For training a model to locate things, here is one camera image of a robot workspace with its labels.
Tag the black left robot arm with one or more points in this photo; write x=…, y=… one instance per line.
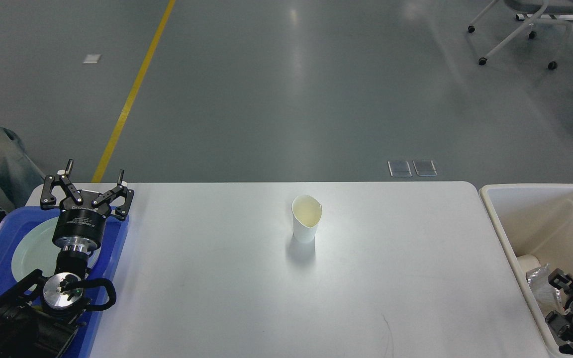
x=40, y=315

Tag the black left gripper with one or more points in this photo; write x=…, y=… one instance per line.
x=78, y=226

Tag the mint green plate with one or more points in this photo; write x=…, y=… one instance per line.
x=36, y=251

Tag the blue plastic tray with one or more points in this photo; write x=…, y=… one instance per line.
x=103, y=263

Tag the aluminium foil tray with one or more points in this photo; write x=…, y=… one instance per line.
x=547, y=297

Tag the white paper cup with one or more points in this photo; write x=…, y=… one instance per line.
x=306, y=214

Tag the white office chair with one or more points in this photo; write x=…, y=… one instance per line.
x=537, y=8

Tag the white cup in bin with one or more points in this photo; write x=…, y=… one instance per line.
x=528, y=262

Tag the white table foot bar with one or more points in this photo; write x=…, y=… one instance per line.
x=566, y=17

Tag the white plastic bin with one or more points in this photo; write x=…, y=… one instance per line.
x=533, y=219

